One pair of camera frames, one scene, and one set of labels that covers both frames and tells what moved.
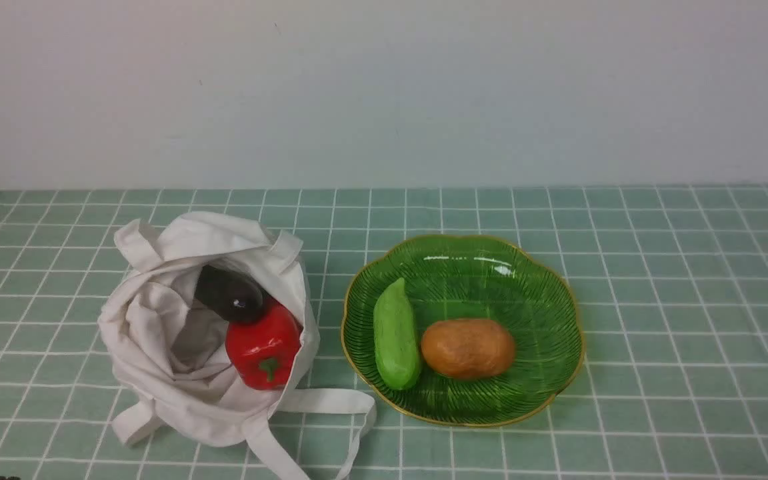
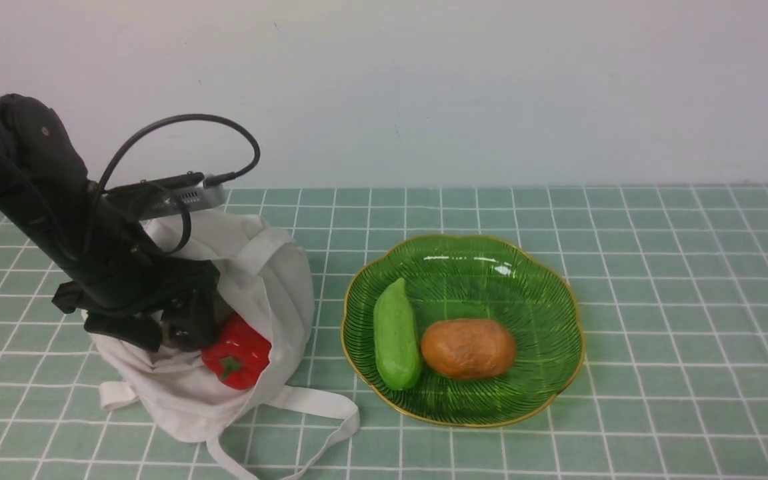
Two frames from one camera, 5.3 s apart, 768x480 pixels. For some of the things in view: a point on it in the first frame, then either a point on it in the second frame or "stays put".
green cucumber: (397, 338) stays put
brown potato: (467, 349) stays put
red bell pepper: (263, 351) -> (239, 354)
